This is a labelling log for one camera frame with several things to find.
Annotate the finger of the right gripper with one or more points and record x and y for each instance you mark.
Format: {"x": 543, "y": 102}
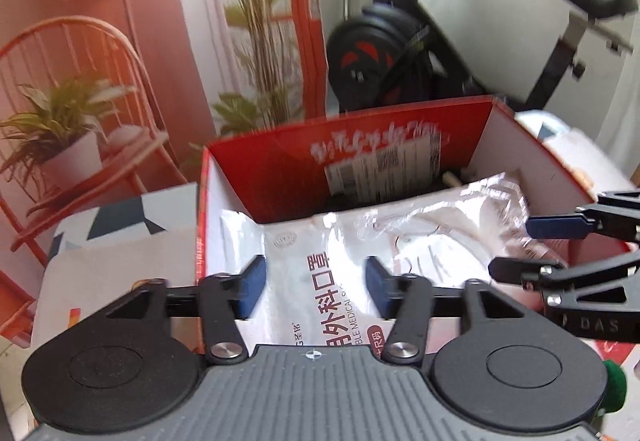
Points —
{"x": 614, "y": 214}
{"x": 612, "y": 281}

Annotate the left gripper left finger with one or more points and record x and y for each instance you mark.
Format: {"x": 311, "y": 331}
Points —
{"x": 250, "y": 284}

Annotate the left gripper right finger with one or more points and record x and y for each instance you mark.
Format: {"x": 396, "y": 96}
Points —
{"x": 383, "y": 288}

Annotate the white mask plastic bag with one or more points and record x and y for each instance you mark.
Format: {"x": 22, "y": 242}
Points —
{"x": 315, "y": 293}

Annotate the living room backdrop poster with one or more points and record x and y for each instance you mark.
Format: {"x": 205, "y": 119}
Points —
{"x": 103, "y": 99}

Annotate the green felt zongzi toy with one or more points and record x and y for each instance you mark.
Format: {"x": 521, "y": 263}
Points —
{"x": 616, "y": 388}

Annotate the red strawberry cardboard box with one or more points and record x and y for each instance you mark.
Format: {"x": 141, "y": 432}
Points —
{"x": 371, "y": 159}

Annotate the white patterned table cloth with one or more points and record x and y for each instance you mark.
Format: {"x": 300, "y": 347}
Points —
{"x": 131, "y": 344}

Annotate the black exercise bike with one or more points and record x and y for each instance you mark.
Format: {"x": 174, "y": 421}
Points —
{"x": 384, "y": 52}

